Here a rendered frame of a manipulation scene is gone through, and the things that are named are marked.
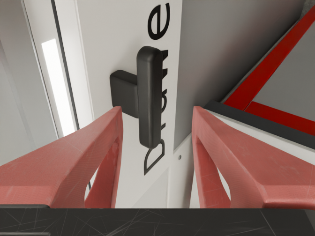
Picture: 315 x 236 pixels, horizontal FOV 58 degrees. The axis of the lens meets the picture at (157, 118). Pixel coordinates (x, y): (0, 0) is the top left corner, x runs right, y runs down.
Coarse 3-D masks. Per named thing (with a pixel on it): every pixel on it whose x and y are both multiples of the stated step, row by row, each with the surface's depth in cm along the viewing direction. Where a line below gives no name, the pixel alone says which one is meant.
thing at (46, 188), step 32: (96, 128) 9; (32, 160) 7; (64, 160) 7; (96, 160) 8; (0, 192) 5; (32, 192) 5; (64, 192) 6; (96, 192) 11; (0, 224) 5; (32, 224) 5; (64, 224) 5; (96, 224) 5; (128, 224) 5; (160, 224) 5; (192, 224) 5; (224, 224) 5; (256, 224) 5; (288, 224) 5
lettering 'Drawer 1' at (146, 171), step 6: (156, 6) 20; (168, 6) 21; (156, 12) 20; (168, 12) 22; (150, 18) 20; (168, 18) 22; (150, 24) 20; (168, 24) 22; (150, 30) 21; (162, 30) 22; (150, 36) 21; (156, 36) 22; (162, 36) 22; (162, 78) 25; (162, 96) 26; (162, 108) 27; (162, 126) 28; (162, 144) 30; (150, 150) 28; (162, 150) 30; (162, 156) 31; (144, 162) 28; (156, 162) 30; (144, 168) 28; (150, 168) 29; (144, 174) 29
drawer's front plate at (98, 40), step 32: (64, 0) 15; (96, 0) 16; (128, 0) 18; (160, 0) 21; (64, 32) 16; (96, 32) 16; (128, 32) 19; (96, 64) 17; (128, 64) 20; (96, 96) 18; (128, 128) 23; (128, 160) 25; (160, 160) 31; (128, 192) 27
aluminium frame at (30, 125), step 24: (0, 0) 13; (0, 24) 13; (24, 24) 14; (0, 48) 14; (24, 48) 15; (0, 72) 15; (24, 72) 15; (0, 96) 15; (24, 96) 16; (0, 120) 15; (24, 120) 17; (48, 120) 18; (0, 144) 16; (24, 144) 18
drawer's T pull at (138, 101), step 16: (144, 48) 16; (144, 64) 16; (160, 64) 17; (112, 80) 18; (128, 80) 18; (144, 80) 17; (160, 80) 17; (112, 96) 19; (128, 96) 18; (144, 96) 17; (160, 96) 18; (128, 112) 19; (144, 112) 18; (160, 112) 19; (144, 128) 19; (160, 128) 20; (144, 144) 20
